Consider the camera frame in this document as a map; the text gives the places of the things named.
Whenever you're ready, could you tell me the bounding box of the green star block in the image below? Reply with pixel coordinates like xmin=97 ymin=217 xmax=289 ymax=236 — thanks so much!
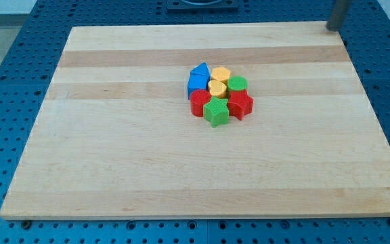
xmin=203 ymin=96 xmax=230 ymax=127

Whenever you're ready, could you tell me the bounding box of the yellow heart block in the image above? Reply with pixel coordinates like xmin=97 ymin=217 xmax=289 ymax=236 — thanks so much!
xmin=207 ymin=80 xmax=228 ymax=99

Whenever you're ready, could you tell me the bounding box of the red cylinder block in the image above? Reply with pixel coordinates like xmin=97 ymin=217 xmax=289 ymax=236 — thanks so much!
xmin=190 ymin=89 xmax=211 ymax=117

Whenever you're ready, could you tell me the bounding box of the wooden board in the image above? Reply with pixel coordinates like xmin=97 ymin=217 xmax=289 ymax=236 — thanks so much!
xmin=0 ymin=22 xmax=390 ymax=220

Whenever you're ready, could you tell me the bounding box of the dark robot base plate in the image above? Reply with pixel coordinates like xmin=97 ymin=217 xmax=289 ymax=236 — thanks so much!
xmin=165 ymin=0 xmax=240 ymax=11

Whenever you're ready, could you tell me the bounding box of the green cylinder block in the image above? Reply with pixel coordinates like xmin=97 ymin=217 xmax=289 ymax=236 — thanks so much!
xmin=227 ymin=76 xmax=248 ymax=92

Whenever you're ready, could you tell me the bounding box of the red star block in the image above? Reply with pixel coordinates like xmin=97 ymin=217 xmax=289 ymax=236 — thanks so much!
xmin=227 ymin=89 xmax=254 ymax=121

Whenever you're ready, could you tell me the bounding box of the yellow hexagon block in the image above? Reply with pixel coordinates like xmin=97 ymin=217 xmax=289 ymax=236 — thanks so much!
xmin=211 ymin=66 xmax=231 ymax=85

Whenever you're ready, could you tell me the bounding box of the blue triangle block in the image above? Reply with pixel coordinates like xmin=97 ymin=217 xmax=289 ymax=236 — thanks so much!
xmin=190 ymin=62 xmax=210 ymax=77

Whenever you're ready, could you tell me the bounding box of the blue cube block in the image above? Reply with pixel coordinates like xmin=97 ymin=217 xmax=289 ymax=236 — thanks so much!
xmin=187 ymin=74 xmax=209 ymax=99

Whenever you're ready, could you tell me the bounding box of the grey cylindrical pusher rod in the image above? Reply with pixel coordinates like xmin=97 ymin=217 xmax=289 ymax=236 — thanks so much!
xmin=326 ymin=0 xmax=351 ymax=31

